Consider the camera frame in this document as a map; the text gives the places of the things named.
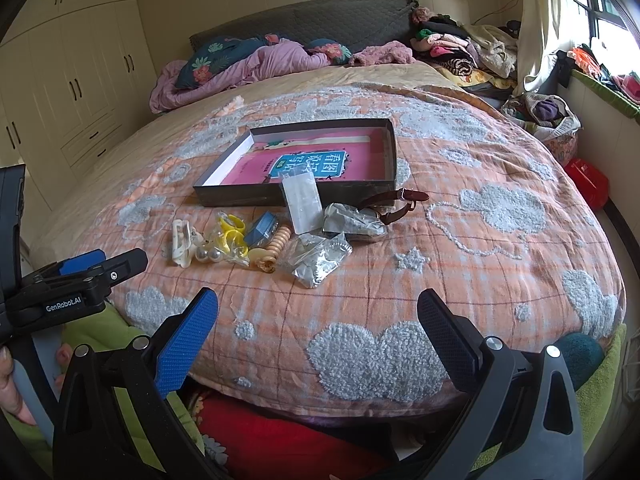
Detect silver chain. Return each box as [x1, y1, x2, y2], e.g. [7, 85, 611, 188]
[275, 231, 354, 290]

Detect yellow rings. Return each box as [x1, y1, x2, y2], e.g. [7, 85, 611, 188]
[208, 211, 252, 267]

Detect person's left hand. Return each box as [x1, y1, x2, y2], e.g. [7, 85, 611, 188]
[0, 341, 76, 426]

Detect red plastic container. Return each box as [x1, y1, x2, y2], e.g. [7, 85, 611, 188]
[564, 157, 610, 210]

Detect cream hair claw clip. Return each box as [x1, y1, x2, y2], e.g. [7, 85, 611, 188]
[171, 219, 204, 269]

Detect silver jewelry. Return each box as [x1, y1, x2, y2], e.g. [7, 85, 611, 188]
[322, 203, 387, 242]

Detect pink booklet with blue label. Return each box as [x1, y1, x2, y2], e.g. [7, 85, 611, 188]
[219, 133, 385, 185]

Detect brown leather strap wristwatch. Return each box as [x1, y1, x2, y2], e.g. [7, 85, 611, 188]
[357, 188, 430, 226]

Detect orange plaid floral blanket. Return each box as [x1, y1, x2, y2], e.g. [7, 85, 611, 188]
[32, 84, 626, 418]

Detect dark grey quilted headboard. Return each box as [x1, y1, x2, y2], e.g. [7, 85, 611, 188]
[190, 0, 419, 52]

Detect dark floral pillow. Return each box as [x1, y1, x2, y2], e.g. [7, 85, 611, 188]
[175, 36, 270, 90]

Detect tan bed sheet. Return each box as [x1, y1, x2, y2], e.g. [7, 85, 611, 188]
[29, 62, 467, 256]

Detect pearl hair clip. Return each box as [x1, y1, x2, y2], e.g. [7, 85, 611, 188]
[194, 242, 226, 263]

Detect small clear earring bag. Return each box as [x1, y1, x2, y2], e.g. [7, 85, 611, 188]
[281, 167, 323, 234]

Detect pink fuzzy garment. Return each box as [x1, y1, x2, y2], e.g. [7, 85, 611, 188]
[348, 40, 416, 66]

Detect bag of clothes on floor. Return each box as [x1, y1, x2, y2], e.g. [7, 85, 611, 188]
[499, 92, 580, 142]

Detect cream curtain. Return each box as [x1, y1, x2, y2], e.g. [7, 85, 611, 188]
[514, 0, 575, 96]

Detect pile of clothes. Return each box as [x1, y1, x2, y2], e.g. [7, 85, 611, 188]
[410, 6, 520, 96]

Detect clothes on window sill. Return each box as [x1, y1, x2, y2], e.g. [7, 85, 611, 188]
[555, 44, 639, 118]

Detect small blue plastic box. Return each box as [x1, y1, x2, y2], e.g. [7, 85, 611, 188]
[244, 211, 279, 248]

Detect cream built-in wardrobe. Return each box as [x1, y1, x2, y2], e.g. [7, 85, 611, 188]
[1, 0, 156, 209]

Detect dark cardboard box tray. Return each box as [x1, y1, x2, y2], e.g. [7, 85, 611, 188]
[193, 118, 397, 207]

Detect window with metal grille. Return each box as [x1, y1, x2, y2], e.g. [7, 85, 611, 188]
[573, 0, 639, 72]

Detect purple crumpled quilt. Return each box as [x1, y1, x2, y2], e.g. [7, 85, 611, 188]
[149, 39, 331, 114]

